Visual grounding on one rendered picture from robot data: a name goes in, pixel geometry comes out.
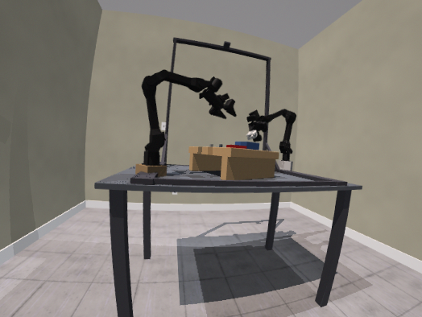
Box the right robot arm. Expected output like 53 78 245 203
142 70 222 166

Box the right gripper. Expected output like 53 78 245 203
209 95 237 119

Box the black metal overhead frame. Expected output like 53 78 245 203
161 38 271 165

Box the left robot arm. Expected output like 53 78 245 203
249 109 296 161

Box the blue open-top tray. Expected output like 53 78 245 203
235 142 259 150

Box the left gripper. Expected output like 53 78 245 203
246 115 262 142

